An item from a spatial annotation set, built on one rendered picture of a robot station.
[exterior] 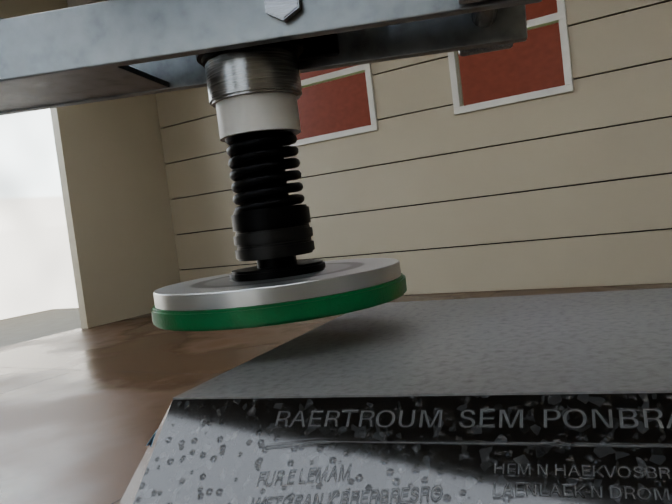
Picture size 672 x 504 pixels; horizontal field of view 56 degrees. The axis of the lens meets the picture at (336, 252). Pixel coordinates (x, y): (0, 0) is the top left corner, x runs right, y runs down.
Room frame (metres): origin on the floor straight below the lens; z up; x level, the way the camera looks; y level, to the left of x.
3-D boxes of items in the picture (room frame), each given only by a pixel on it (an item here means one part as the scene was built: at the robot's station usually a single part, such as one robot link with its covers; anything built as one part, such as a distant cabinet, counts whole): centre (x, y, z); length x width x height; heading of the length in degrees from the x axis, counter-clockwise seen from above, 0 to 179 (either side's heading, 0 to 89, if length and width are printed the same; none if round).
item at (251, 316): (0.55, 0.05, 0.90); 0.22 x 0.22 x 0.04
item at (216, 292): (0.55, 0.05, 0.90); 0.21 x 0.21 x 0.01
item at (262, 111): (0.55, 0.05, 1.04); 0.07 x 0.07 x 0.04
